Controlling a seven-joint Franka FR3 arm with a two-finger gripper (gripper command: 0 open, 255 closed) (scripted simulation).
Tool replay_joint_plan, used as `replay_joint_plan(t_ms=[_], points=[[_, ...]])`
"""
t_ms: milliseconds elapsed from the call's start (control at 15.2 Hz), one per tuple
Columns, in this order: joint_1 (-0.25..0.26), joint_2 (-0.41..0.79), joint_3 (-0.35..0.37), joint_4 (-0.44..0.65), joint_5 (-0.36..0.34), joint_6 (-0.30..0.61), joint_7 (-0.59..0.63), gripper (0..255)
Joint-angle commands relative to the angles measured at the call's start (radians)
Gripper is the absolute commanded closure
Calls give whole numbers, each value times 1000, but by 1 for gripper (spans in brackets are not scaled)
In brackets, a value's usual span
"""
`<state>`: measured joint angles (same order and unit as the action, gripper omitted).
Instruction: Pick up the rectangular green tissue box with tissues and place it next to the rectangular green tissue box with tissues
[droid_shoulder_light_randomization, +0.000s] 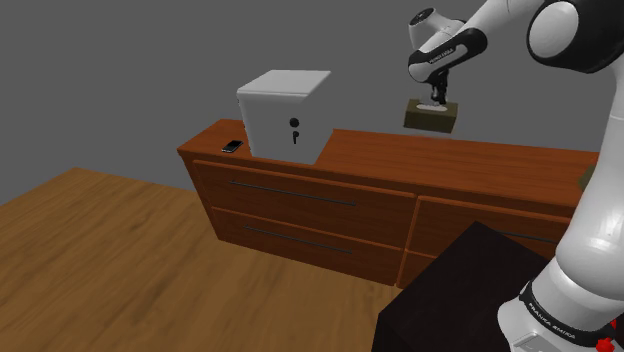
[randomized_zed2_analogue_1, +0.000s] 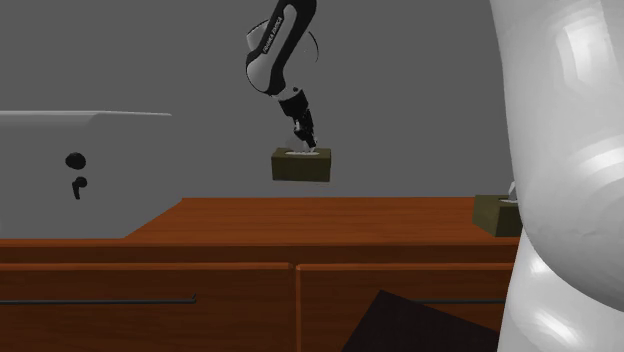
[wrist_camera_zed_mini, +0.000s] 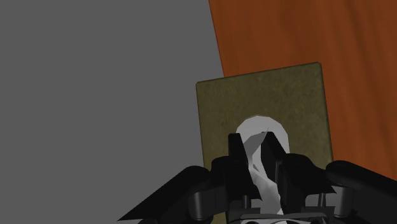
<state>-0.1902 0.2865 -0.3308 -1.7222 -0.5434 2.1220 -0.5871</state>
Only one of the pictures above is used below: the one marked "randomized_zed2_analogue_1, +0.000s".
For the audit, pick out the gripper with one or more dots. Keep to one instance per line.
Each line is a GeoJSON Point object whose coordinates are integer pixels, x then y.
{"type": "Point", "coordinates": [297, 111]}

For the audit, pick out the olive tissue box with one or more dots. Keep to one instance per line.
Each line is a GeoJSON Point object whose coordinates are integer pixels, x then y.
{"type": "Point", "coordinates": [495, 214]}
{"type": "Point", "coordinates": [301, 167]}

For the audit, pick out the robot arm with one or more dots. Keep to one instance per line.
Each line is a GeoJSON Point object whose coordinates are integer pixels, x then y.
{"type": "Point", "coordinates": [560, 146]}

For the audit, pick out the brown wooden chest of drawers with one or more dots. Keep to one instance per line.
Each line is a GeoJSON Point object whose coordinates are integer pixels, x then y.
{"type": "Point", "coordinates": [292, 222]}

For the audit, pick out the white tub with black knobs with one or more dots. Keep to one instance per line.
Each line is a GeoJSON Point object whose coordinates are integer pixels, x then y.
{"type": "Point", "coordinates": [117, 170]}

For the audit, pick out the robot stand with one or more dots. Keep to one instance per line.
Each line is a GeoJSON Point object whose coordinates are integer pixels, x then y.
{"type": "Point", "coordinates": [414, 326]}

